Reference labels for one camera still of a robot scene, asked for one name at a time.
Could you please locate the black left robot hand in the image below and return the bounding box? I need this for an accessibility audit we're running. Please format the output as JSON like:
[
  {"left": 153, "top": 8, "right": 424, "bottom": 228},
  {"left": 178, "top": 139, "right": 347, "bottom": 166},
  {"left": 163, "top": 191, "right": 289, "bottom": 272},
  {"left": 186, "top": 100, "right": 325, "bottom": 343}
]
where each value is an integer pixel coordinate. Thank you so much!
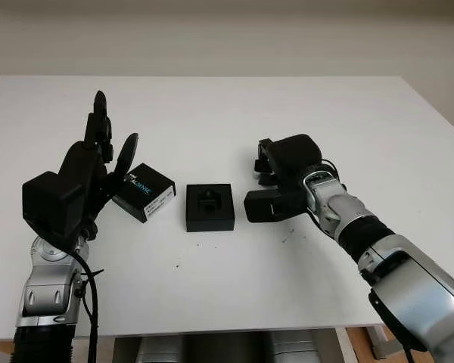
[{"left": 58, "top": 89, "right": 140, "bottom": 242}]

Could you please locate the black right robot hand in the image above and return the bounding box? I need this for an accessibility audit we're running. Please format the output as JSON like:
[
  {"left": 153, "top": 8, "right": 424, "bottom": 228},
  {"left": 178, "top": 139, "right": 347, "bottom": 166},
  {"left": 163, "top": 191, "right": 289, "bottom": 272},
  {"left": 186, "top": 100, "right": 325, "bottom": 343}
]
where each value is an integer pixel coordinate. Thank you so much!
[{"left": 253, "top": 133, "right": 323, "bottom": 191}]

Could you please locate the black RealSense box lid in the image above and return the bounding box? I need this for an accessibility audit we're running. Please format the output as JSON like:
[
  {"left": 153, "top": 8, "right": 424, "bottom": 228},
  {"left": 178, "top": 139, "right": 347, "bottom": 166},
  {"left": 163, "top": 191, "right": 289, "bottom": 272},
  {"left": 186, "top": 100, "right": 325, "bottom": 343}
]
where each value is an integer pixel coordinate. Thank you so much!
[{"left": 111, "top": 162, "right": 177, "bottom": 224}]

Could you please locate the black box base foam insert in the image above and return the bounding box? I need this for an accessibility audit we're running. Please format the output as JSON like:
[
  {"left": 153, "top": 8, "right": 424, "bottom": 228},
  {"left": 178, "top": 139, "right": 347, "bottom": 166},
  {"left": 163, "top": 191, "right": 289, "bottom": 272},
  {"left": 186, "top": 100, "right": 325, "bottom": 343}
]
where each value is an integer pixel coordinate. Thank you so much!
[{"left": 185, "top": 183, "right": 237, "bottom": 233}]

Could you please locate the white table leg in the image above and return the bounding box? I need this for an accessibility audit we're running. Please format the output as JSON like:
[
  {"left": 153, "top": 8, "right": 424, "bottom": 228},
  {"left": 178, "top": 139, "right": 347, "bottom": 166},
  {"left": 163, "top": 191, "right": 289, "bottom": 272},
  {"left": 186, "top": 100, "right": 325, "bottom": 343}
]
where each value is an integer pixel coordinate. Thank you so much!
[{"left": 335, "top": 327, "right": 364, "bottom": 363}]

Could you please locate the grey metal stand base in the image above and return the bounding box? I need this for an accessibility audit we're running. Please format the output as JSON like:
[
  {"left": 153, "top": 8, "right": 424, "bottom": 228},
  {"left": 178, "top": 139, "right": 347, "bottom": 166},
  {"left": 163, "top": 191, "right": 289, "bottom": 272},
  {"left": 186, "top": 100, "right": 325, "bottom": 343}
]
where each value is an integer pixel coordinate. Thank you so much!
[{"left": 365, "top": 324, "right": 399, "bottom": 353}]

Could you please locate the grey black robot torso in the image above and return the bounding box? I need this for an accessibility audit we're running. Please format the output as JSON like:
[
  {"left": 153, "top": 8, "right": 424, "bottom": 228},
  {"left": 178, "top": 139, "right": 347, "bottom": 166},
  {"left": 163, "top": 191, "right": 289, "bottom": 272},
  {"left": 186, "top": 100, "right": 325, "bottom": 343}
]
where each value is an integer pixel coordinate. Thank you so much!
[{"left": 113, "top": 327, "right": 340, "bottom": 363}]

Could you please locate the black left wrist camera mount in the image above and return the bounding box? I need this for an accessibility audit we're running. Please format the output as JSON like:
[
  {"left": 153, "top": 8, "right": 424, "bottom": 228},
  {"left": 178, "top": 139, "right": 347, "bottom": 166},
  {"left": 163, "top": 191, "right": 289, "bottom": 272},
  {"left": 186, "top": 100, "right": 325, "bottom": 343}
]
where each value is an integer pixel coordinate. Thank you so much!
[{"left": 21, "top": 171, "right": 84, "bottom": 249}]

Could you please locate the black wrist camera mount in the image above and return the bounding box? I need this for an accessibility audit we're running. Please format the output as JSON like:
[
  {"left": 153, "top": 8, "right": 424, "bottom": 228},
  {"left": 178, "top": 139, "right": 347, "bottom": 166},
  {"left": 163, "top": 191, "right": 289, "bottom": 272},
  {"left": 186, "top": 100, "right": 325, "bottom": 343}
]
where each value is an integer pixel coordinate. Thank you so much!
[
  {"left": 244, "top": 188, "right": 307, "bottom": 224},
  {"left": 21, "top": 171, "right": 84, "bottom": 249}
]

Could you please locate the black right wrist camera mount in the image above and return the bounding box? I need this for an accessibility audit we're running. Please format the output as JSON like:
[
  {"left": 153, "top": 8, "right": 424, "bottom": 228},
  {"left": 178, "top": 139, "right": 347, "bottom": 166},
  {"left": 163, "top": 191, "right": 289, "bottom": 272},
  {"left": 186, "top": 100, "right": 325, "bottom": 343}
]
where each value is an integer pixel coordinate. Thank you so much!
[{"left": 244, "top": 188, "right": 307, "bottom": 224}]

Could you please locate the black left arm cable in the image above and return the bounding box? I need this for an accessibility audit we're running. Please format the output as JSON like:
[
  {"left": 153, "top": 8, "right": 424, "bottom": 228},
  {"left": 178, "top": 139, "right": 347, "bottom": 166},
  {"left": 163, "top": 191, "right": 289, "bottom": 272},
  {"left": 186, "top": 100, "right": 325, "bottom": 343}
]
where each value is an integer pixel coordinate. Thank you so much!
[{"left": 73, "top": 245, "right": 105, "bottom": 363}]

